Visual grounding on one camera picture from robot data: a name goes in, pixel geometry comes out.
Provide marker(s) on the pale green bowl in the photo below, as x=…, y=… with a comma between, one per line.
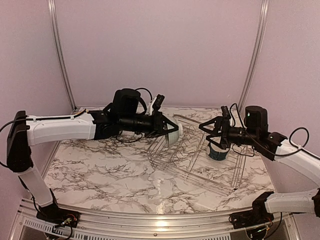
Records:
x=173, y=137

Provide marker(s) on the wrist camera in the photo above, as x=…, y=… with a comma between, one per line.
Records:
x=227, y=115
x=155, y=104

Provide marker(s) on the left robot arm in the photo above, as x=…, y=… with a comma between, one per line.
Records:
x=127, y=112

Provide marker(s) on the dark teal mug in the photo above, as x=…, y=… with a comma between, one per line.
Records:
x=216, y=153

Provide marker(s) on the metal wire dish rack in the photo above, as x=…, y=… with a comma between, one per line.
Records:
x=188, y=159

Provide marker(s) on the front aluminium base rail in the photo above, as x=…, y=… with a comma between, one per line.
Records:
x=108, y=225

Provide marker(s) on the right aluminium frame post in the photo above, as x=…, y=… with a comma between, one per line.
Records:
x=258, y=43

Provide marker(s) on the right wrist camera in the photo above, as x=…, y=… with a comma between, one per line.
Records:
x=227, y=115

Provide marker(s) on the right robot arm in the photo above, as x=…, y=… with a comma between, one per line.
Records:
x=275, y=147

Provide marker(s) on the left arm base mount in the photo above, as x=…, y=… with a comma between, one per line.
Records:
x=62, y=215

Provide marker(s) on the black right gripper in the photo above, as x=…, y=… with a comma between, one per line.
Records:
x=220, y=122

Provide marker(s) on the aluminium frame post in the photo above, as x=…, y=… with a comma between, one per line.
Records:
x=258, y=43
x=59, y=52

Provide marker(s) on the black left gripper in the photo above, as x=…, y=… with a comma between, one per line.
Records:
x=159, y=119

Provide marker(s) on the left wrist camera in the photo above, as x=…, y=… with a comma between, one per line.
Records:
x=155, y=104

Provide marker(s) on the left aluminium frame post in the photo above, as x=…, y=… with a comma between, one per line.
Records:
x=59, y=52

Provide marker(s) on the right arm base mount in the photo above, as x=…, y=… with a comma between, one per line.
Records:
x=249, y=218

